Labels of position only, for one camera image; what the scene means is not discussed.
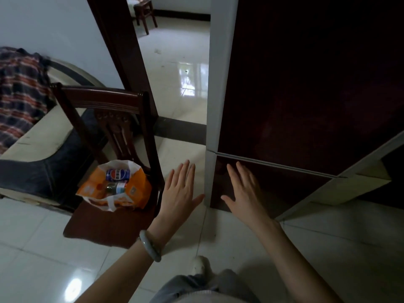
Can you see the person's right hand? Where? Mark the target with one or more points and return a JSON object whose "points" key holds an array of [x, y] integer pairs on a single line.
{"points": [[249, 205]]}

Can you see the person's left hand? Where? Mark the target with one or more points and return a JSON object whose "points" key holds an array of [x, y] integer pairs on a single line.
{"points": [[176, 201]]}

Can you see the person's left middle finger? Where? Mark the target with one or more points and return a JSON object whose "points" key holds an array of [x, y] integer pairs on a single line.
{"points": [[185, 175]]}

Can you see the person's left thumb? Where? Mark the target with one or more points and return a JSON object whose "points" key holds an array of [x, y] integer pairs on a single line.
{"points": [[197, 201]]}

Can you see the person's left little finger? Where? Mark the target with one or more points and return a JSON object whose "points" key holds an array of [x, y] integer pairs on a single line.
{"points": [[169, 182]]}

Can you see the person's right middle finger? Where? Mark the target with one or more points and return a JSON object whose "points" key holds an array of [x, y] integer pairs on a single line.
{"points": [[243, 175]]}

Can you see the person's right thumb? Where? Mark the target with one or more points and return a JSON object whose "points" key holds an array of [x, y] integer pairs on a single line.
{"points": [[227, 201]]}

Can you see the person's right forearm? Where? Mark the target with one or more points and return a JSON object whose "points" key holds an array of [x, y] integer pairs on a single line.
{"points": [[296, 271]]}

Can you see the person's left forearm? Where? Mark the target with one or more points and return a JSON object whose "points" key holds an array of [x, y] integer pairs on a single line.
{"points": [[126, 274]]}

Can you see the orange and white plastic bag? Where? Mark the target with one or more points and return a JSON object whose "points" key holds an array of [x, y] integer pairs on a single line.
{"points": [[139, 192]]}

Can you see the blue soda can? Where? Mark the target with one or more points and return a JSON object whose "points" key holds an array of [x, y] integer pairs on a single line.
{"points": [[117, 175]]}

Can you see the green drink can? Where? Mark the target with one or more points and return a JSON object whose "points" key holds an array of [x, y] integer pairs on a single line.
{"points": [[116, 188]]}

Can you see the person's white shoe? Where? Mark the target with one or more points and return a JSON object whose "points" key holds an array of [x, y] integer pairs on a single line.
{"points": [[200, 265]]}

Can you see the pale green jade bangle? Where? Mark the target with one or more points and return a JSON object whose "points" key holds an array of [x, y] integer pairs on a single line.
{"points": [[151, 249]]}

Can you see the dark wooden chair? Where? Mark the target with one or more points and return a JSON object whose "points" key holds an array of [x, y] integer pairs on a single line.
{"points": [[107, 227]]}

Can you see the person's grey trousers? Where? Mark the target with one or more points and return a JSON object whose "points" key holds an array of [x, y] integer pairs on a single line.
{"points": [[208, 288]]}

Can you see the dark red refrigerator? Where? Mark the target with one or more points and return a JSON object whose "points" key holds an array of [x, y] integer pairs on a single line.
{"points": [[299, 85]]}

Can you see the dark denim jeans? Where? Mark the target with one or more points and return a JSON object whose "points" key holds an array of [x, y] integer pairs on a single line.
{"points": [[47, 173]]}

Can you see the cream sofa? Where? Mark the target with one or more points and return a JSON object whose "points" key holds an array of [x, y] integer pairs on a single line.
{"points": [[41, 138]]}

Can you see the small wooden stool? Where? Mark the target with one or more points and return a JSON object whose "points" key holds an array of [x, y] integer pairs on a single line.
{"points": [[145, 14]]}

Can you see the plaid blanket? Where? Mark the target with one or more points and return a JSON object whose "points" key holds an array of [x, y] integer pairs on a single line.
{"points": [[22, 94]]}

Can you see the dark wooden door frame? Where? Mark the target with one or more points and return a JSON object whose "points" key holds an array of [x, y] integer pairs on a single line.
{"points": [[126, 53]]}

